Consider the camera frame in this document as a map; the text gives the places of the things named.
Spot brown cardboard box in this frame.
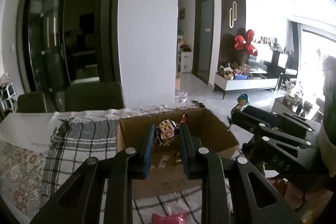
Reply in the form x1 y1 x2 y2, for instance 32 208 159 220
116 108 240 199

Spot floral table mat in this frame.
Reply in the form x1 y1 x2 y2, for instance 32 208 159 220
0 140 51 217

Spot blue candy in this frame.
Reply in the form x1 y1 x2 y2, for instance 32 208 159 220
227 92 250 132

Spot white hallway shelf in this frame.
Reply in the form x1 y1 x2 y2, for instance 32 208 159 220
177 35 194 73

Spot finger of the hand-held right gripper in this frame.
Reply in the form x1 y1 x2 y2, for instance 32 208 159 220
244 105 315 133
232 109 315 153

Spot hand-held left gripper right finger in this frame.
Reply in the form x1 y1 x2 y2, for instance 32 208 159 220
178 123 302 224

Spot dark hallway door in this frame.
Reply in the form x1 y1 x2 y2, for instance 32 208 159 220
192 0 216 85

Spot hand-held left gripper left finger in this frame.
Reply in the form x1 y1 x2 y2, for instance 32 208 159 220
30 123 156 224

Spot dark sliding glass door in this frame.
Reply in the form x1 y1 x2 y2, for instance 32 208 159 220
16 0 124 94

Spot low coffee table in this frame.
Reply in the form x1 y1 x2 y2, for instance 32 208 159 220
272 97 325 123

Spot flat television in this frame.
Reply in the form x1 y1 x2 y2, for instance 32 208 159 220
248 44 300 76

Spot white photo frames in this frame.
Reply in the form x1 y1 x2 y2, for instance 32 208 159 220
0 82 17 111

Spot grey checkered tablecloth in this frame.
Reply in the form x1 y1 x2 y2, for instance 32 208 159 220
42 102 237 224

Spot dark upholstered dining chair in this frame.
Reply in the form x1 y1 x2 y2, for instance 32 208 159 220
17 91 48 113
65 81 126 111

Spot red foil balloons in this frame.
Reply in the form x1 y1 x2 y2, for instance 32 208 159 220
234 29 259 55

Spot small cardboard box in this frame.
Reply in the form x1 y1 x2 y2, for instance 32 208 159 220
175 72 183 92

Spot red striped candy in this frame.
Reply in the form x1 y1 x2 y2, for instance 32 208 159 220
154 112 190 148

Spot pink snack packet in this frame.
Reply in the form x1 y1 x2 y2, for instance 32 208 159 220
152 213 188 224

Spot looped wall lamp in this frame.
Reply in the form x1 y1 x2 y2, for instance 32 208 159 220
229 1 238 29

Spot white television cabinet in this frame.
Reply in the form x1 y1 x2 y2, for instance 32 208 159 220
214 72 280 100

